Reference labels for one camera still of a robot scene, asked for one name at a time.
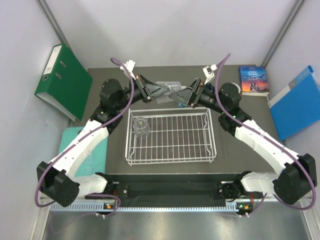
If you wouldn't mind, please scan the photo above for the clear glass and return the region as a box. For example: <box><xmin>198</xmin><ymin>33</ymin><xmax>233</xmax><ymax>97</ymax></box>
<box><xmin>133</xmin><ymin>116</ymin><xmax>151</xmax><ymax>139</ymax></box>
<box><xmin>156</xmin><ymin>81</ymin><xmax>186</xmax><ymax>104</ymax></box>

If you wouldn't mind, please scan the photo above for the blue folder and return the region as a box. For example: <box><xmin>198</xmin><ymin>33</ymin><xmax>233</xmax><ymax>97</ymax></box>
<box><xmin>268</xmin><ymin>65</ymin><xmax>320</xmax><ymax>141</ymax></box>

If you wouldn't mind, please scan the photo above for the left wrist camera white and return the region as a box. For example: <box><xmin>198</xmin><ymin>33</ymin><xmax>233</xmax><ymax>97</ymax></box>
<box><xmin>120</xmin><ymin>59</ymin><xmax>136</xmax><ymax>79</ymax></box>

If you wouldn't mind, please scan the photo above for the orange patterned mug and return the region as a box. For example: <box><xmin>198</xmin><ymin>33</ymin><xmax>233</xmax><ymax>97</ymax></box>
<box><xmin>231</xmin><ymin>82</ymin><xmax>242</xmax><ymax>95</ymax></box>

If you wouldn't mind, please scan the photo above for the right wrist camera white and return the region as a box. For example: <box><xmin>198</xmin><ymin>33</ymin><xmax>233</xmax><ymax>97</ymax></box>
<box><xmin>202</xmin><ymin>64</ymin><xmax>218</xmax><ymax>85</ymax></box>

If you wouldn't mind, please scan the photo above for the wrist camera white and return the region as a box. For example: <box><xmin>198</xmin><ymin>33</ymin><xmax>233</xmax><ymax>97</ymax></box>
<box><xmin>120</xmin><ymin>59</ymin><xmax>136</xmax><ymax>79</ymax></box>
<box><xmin>202</xmin><ymin>64</ymin><xmax>218</xmax><ymax>85</ymax></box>

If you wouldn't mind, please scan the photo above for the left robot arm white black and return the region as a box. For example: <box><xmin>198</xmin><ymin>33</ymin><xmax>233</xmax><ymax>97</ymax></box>
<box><xmin>36</xmin><ymin>74</ymin><xmax>169</xmax><ymax>207</ymax></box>

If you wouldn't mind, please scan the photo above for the dark blue mug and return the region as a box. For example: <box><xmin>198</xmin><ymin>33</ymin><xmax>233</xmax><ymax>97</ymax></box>
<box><xmin>205</xmin><ymin>83</ymin><xmax>215</xmax><ymax>92</ymax></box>

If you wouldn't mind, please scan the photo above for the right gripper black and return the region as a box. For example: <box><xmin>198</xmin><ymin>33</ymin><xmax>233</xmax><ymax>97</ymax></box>
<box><xmin>169</xmin><ymin>78</ymin><xmax>227</xmax><ymax>115</ymax></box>

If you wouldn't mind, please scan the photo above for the white slotted cable duct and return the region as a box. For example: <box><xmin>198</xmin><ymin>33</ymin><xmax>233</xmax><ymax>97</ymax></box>
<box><xmin>49</xmin><ymin>201</ymin><xmax>253</xmax><ymax>213</ymax></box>

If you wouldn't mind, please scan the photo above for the teal cutting board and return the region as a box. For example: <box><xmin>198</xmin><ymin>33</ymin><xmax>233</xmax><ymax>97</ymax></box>
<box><xmin>58</xmin><ymin>127</ymin><xmax>108</xmax><ymax>177</ymax></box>

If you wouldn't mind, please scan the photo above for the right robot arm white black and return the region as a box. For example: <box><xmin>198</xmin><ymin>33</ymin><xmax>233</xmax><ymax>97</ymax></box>
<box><xmin>169</xmin><ymin>78</ymin><xmax>317</xmax><ymax>209</ymax></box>

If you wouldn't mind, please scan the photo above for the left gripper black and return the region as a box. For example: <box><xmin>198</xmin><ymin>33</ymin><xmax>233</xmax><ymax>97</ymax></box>
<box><xmin>114</xmin><ymin>73</ymin><xmax>169</xmax><ymax>111</ymax></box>

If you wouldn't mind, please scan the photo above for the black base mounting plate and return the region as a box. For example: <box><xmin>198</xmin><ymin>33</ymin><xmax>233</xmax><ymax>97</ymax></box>
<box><xmin>84</xmin><ymin>173</ymin><xmax>266</xmax><ymax>208</ymax></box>

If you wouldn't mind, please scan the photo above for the green lever arch binder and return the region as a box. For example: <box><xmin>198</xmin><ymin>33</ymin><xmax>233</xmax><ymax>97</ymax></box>
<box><xmin>34</xmin><ymin>44</ymin><xmax>93</xmax><ymax>122</ymax></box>

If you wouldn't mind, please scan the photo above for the white wire dish rack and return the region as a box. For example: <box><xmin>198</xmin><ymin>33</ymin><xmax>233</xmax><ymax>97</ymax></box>
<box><xmin>125</xmin><ymin>107</ymin><xmax>217</xmax><ymax>166</ymax></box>

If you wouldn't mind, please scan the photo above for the Jane Eyre book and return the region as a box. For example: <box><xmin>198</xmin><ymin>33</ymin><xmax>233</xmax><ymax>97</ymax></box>
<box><xmin>238</xmin><ymin>65</ymin><xmax>270</xmax><ymax>97</ymax></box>

